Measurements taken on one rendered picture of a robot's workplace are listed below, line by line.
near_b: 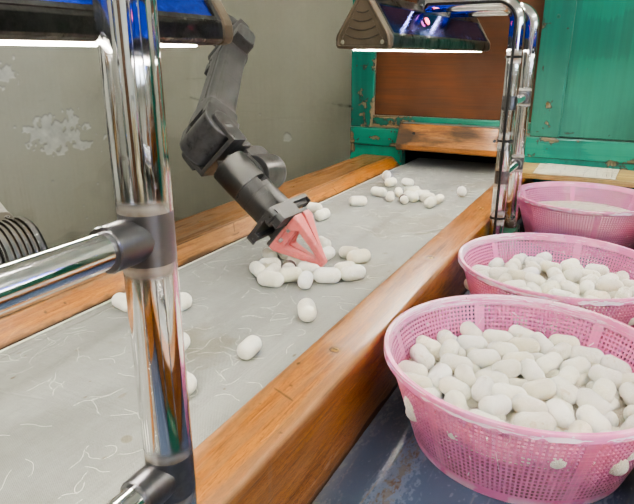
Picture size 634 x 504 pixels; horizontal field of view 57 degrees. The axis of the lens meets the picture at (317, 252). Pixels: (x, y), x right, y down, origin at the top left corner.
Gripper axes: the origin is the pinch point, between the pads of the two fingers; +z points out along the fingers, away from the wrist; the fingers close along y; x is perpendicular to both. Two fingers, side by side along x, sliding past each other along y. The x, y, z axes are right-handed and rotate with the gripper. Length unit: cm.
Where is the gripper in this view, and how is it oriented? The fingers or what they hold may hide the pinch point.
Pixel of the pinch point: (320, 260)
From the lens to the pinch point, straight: 82.3
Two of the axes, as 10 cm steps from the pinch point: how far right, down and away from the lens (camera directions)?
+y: 4.7, -2.8, 8.4
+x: -5.6, 6.4, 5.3
